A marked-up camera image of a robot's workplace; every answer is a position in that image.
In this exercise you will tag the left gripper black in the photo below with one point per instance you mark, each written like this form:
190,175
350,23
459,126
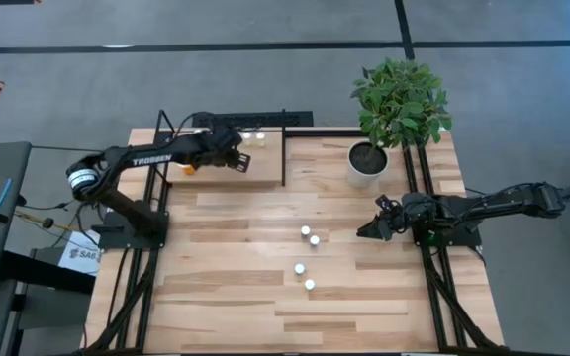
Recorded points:
220,146

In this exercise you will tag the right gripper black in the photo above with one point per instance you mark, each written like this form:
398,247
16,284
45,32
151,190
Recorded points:
406,215

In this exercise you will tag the large yellow-green pill bottle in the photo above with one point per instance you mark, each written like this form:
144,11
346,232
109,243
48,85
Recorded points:
309,284

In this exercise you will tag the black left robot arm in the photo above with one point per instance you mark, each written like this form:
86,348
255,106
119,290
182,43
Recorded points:
151,159

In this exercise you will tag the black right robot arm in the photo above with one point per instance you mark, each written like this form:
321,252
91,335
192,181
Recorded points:
503,200

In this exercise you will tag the dark potting soil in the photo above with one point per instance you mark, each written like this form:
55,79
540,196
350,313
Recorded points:
366,160

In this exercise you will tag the green leafy potted tree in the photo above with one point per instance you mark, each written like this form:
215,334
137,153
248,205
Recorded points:
399,104

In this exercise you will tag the white printed box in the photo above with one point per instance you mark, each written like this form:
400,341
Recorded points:
79,257

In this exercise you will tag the black round knob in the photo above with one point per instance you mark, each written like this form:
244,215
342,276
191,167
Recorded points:
47,222

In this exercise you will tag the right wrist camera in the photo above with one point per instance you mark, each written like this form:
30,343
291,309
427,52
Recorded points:
382,203

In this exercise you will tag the black shelf end frame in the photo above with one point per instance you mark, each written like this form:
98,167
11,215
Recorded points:
283,148
157,126

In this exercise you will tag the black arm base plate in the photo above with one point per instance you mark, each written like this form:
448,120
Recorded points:
463,240
117,240

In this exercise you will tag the black aluminium rig frame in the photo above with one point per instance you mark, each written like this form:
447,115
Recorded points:
324,133

